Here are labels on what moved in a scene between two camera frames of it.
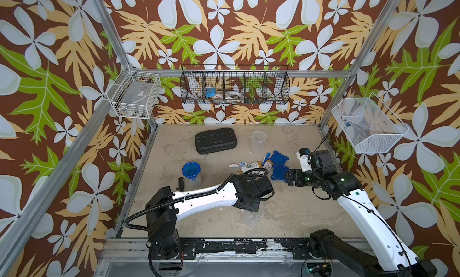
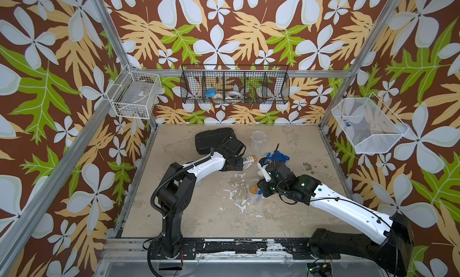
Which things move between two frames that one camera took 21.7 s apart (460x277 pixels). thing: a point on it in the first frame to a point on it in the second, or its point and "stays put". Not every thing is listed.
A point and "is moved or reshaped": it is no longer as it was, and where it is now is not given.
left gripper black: x=256 y=206 to x=239 y=165
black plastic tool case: x=215 y=140 stays put
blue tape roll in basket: x=210 y=92 stays put
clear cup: x=251 y=218 is moved or reshaped
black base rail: x=298 y=248 stays put
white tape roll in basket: x=235 y=95 stays put
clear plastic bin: x=371 y=127 stays put
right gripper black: x=297 y=173 to x=262 y=187
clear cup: x=257 y=141 stays put
